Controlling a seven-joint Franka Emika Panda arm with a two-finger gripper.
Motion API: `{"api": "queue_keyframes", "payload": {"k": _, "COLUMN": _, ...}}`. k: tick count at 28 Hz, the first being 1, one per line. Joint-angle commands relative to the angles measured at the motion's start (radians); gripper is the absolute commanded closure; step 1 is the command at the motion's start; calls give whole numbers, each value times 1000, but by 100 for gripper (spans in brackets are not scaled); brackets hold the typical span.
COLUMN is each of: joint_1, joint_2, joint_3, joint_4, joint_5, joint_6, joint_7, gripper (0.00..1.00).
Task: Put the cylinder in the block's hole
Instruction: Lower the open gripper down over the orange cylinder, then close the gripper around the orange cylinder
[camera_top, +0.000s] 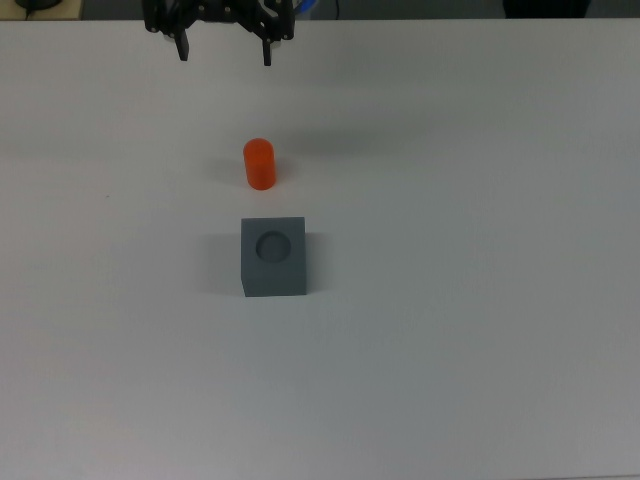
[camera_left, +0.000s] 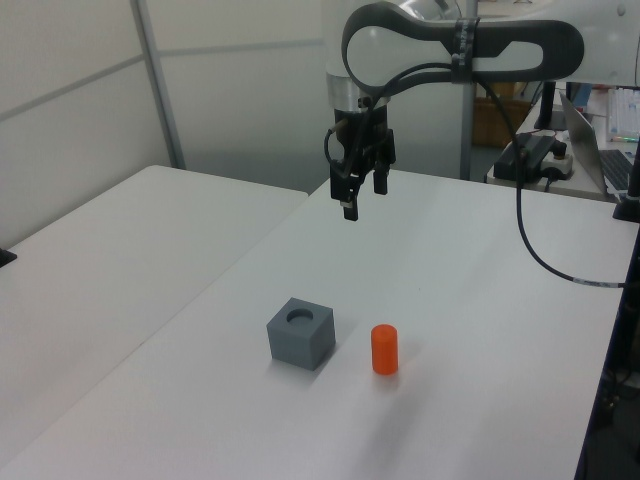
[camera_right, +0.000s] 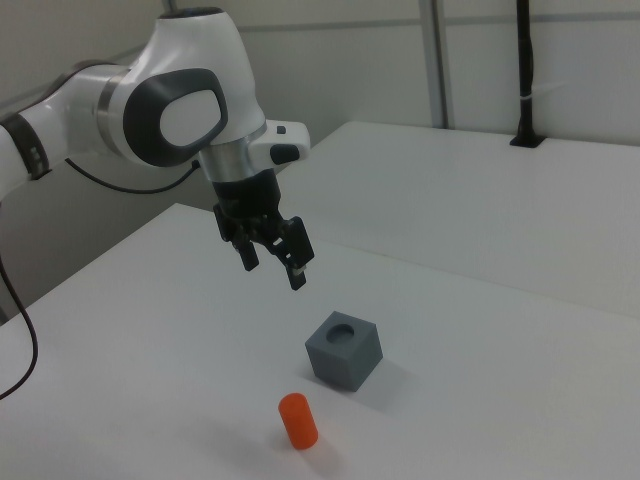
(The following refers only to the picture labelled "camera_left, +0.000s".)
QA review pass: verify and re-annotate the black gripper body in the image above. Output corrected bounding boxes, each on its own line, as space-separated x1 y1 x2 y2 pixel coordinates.
331 105 397 175

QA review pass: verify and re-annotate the orange cylinder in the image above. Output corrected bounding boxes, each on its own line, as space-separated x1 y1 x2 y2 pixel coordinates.
370 323 398 376

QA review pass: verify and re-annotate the grey block with round hole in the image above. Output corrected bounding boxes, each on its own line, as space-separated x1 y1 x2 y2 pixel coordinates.
265 297 335 373

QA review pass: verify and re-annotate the black control box with button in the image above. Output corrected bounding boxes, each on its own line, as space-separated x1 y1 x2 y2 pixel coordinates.
493 132 574 182

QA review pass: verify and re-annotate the black monitor stand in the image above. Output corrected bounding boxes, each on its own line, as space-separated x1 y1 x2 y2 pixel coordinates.
533 82 567 131

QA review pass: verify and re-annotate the silver laptop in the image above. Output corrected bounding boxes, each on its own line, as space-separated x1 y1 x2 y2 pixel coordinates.
558 89 637 197

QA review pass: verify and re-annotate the white keyboard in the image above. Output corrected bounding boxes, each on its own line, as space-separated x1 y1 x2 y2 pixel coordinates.
609 86 640 142

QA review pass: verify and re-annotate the black strap on arm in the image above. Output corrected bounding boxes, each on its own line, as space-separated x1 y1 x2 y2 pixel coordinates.
449 16 482 86

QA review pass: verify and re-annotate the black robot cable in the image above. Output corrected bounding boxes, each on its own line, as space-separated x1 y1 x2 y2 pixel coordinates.
323 63 627 290

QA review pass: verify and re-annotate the grey partition post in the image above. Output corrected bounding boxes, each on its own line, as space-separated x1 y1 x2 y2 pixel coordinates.
133 0 187 170

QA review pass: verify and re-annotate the black metal frame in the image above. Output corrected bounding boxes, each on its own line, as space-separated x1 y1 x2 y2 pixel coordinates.
573 134 640 480

